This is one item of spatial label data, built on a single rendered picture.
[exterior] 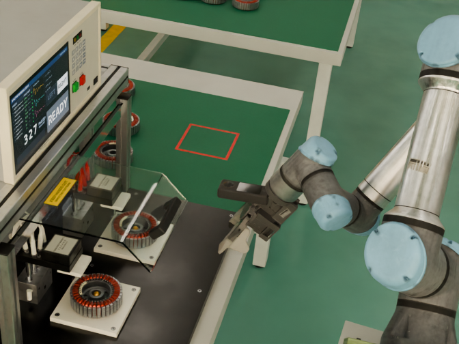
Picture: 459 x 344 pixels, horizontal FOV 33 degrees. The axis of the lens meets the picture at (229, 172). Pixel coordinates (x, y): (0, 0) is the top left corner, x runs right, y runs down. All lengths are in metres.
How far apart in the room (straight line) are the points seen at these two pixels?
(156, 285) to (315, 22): 1.72
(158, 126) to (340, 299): 1.03
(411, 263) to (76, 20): 0.83
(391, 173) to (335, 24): 1.65
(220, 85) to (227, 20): 0.55
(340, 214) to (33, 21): 0.74
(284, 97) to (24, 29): 1.22
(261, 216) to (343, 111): 2.50
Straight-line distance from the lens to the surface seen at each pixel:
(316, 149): 1.63
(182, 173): 2.20
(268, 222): 1.74
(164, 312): 1.75
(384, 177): 1.69
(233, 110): 2.53
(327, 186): 1.60
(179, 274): 1.84
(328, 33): 3.17
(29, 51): 1.55
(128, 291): 1.77
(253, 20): 3.21
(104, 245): 1.90
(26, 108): 1.51
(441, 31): 1.57
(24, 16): 1.70
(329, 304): 2.97
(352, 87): 4.47
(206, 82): 2.69
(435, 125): 1.52
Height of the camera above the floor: 1.99
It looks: 34 degrees down
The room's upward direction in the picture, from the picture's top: 6 degrees clockwise
